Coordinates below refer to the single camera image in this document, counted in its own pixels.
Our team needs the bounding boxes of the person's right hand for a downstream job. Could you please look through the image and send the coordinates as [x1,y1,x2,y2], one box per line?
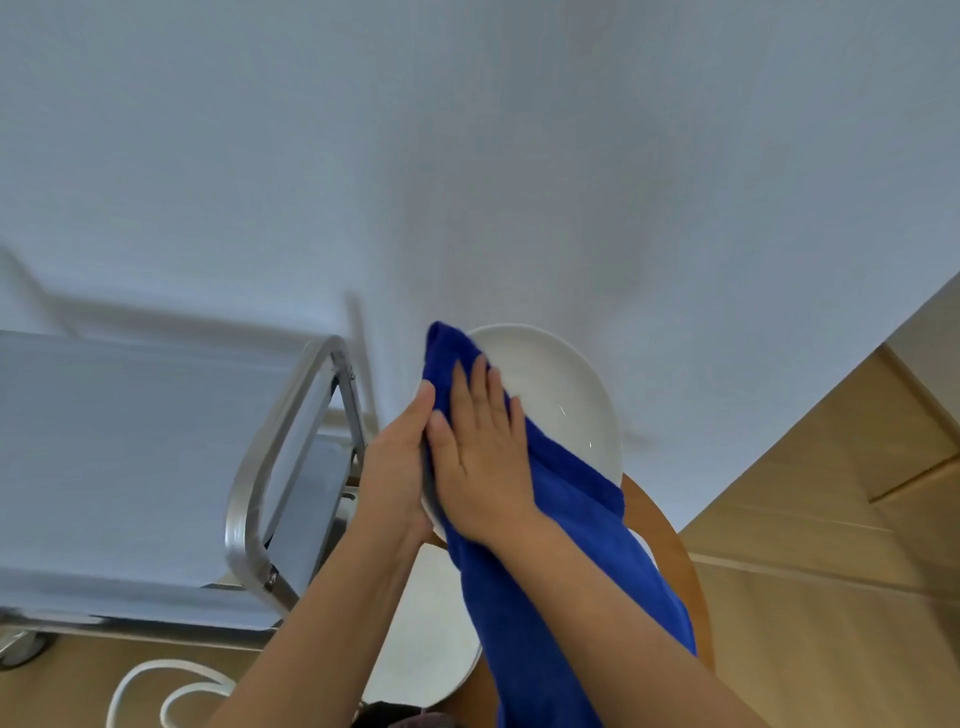
[426,354,555,550]

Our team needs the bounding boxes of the person's left forearm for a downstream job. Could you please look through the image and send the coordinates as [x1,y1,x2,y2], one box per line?
[204,523,425,728]

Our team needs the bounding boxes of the stainless steel cart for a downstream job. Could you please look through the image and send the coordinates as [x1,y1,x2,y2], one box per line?
[0,328,370,670]

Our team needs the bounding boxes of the blue towel cloth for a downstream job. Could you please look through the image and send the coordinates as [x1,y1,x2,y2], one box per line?
[422,321,699,728]

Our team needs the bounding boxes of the white flat plate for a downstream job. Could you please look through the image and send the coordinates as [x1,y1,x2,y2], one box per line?
[358,541,484,711]

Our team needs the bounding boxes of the person's left hand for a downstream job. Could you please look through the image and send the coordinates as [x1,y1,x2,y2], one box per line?
[354,379,438,546]

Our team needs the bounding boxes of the white deep plate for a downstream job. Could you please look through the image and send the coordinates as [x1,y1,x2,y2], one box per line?
[417,323,624,544]

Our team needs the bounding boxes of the white cable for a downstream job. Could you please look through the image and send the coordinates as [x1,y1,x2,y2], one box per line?
[105,659,243,728]

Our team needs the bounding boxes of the round wooden stool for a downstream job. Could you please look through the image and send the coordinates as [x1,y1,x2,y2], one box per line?
[441,472,716,728]

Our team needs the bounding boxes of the person's right forearm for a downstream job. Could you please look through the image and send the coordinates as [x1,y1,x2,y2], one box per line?
[504,514,770,728]

